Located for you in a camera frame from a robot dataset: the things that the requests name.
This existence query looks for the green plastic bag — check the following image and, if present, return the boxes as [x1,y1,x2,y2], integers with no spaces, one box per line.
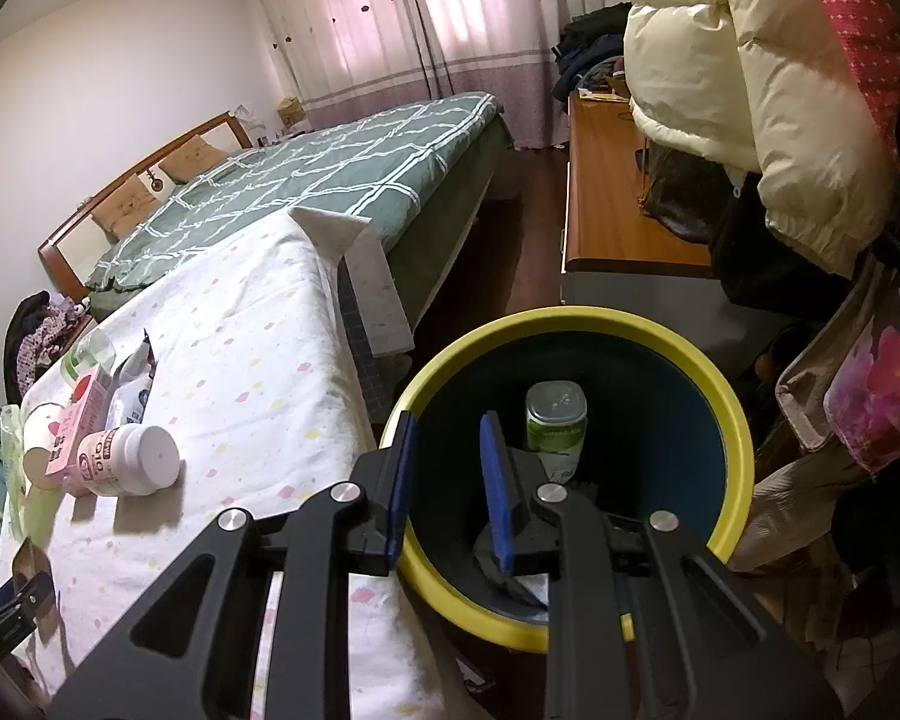
[0,405,27,541]

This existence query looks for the white paper cup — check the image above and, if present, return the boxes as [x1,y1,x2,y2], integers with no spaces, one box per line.
[22,403,64,489]

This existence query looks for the white pill bottle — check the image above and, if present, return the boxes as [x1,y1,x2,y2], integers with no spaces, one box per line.
[76,424,182,497]

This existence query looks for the pink strawberry milk carton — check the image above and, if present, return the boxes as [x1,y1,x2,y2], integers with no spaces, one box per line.
[46,366,113,484]

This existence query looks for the clear green label jar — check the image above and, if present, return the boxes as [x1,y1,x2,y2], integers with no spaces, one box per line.
[525,380,589,484]

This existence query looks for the yellow rimmed trash bin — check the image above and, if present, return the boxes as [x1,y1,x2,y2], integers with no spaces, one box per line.
[395,305,754,653]

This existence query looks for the white dotted table cloth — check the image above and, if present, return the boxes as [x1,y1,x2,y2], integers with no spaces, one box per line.
[1,208,479,718]

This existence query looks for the pink floral bag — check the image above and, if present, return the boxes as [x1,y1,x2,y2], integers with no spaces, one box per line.
[775,259,900,475]

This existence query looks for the wooden desk cabinet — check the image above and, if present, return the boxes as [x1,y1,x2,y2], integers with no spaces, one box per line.
[560,94,781,353]

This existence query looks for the wooden headboard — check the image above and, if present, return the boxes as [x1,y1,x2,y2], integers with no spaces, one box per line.
[37,112,253,301]

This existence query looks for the brown left pillow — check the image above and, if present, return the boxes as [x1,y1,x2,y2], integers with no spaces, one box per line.
[92,176,160,242]

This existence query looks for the brown pillow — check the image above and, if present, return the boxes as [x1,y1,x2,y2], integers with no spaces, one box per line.
[92,176,160,242]
[159,135,227,185]

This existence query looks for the brown right pillow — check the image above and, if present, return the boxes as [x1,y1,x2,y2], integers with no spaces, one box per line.
[159,135,227,185]

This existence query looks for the green checked bed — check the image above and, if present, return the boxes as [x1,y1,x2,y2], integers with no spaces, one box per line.
[87,91,512,323]

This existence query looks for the far bedside box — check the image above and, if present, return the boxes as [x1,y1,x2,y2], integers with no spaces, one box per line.
[278,96,307,128]

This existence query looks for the dark clothes pile on desk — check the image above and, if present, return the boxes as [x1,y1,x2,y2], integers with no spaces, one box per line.
[551,2,632,104]

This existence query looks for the cream puffer jacket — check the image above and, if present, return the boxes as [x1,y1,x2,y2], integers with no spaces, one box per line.
[624,0,894,277]

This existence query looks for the red dotted puffer jacket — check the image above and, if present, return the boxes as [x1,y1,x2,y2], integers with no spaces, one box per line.
[820,0,900,163]

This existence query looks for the pink white curtains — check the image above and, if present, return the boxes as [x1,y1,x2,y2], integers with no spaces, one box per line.
[251,0,622,148]

